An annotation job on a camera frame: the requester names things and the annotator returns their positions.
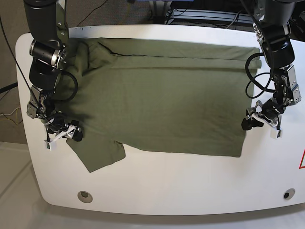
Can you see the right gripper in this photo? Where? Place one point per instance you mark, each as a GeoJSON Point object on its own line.
{"type": "Point", "coordinates": [57, 128]}

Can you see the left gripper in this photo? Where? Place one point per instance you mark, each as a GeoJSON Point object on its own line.
{"type": "Point", "coordinates": [270, 113]}

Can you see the olive green T-shirt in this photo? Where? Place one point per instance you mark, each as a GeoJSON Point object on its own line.
{"type": "Point", "coordinates": [159, 96]}

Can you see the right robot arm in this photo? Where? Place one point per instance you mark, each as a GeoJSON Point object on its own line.
{"type": "Point", "coordinates": [47, 24]}

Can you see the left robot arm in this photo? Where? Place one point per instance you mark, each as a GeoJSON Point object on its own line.
{"type": "Point", "coordinates": [272, 29]}

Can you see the red triangle warning sticker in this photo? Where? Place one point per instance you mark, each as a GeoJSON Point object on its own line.
{"type": "Point", "coordinates": [302, 163]}

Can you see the black bar under table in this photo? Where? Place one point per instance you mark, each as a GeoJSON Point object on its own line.
{"type": "Point", "coordinates": [8, 87]}

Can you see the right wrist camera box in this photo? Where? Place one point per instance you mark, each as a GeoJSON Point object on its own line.
{"type": "Point", "coordinates": [51, 145]}

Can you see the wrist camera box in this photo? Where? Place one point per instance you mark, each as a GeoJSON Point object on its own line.
{"type": "Point", "coordinates": [51, 145]}
{"type": "Point", "coordinates": [276, 133]}

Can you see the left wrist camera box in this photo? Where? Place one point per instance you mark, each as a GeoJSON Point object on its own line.
{"type": "Point", "coordinates": [276, 133]}

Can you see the left table cable grommet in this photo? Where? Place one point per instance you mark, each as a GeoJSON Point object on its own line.
{"type": "Point", "coordinates": [84, 197]}

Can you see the table cable grommet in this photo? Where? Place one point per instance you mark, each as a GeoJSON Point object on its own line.
{"type": "Point", "coordinates": [289, 194]}
{"type": "Point", "coordinates": [84, 197]}

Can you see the right table cable grommet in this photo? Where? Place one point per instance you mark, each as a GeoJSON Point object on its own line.
{"type": "Point", "coordinates": [289, 194]}

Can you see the grey aluminium frame rail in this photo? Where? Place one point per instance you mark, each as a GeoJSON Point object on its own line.
{"type": "Point", "coordinates": [209, 15]}

